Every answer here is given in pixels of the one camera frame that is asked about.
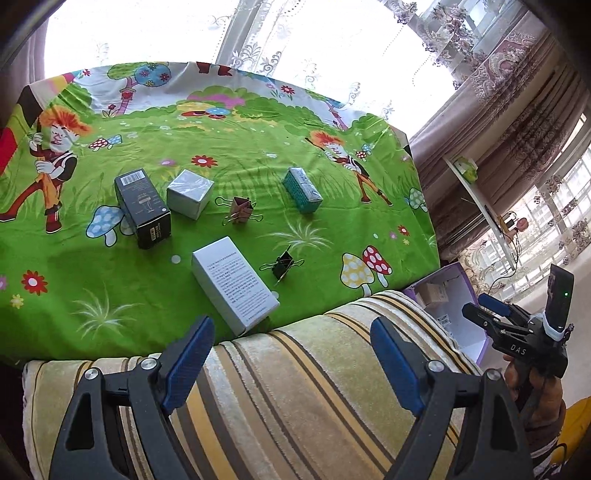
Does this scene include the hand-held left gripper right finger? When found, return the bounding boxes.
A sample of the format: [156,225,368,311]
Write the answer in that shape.
[370,316,536,480]

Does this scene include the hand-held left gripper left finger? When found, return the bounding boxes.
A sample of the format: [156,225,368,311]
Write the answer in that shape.
[48,315,217,480]

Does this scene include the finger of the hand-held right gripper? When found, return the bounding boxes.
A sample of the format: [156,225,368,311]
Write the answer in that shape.
[478,294,533,327]
[462,302,514,343]

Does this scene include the purple storage box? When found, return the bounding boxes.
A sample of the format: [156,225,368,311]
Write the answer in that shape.
[404,263,495,365]

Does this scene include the person's right forearm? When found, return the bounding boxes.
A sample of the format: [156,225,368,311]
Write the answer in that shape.
[529,408,568,469]

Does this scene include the person's right hand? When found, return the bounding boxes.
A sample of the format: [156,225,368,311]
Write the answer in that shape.
[503,367,566,416]

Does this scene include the small beige box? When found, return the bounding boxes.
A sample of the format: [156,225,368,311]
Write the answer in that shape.
[424,282,452,306]

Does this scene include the small pink ornament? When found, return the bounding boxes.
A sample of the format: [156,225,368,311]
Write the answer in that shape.
[501,211,529,241]

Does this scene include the long white text box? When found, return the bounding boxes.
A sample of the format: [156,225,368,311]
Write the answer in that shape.
[191,237,281,337]

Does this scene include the yellow object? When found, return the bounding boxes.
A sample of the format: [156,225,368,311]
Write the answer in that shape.
[564,397,591,462]

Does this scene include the striped beige cushion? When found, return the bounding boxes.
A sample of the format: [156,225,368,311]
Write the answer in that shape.
[21,290,485,480]

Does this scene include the black binder clip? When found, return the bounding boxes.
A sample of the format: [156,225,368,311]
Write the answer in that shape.
[259,246,305,283]

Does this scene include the green tissue box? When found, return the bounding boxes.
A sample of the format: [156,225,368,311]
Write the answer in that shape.
[455,157,478,183]

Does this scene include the brown binder clip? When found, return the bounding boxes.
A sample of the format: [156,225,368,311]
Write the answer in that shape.
[215,196,265,227]

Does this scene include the tall black box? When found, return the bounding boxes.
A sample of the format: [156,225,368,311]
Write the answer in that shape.
[114,168,172,250]

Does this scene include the silver cube box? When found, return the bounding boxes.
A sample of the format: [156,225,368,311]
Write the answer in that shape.
[166,169,215,221]

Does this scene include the brown patterned curtain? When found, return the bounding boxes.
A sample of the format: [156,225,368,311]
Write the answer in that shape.
[409,9,591,250]

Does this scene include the teal box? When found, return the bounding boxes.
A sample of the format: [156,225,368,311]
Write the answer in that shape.
[283,167,324,214]

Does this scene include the green cartoon printed blanket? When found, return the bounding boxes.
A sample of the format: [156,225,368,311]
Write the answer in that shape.
[0,61,439,361]

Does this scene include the white lace sheer curtain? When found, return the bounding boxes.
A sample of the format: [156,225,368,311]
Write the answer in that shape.
[46,0,462,125]

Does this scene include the plain brown curtain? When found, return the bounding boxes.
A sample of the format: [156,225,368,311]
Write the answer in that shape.
[0,0,51,125]

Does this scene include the white wall shelf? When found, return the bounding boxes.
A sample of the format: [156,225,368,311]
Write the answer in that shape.
[442,154,520,273]

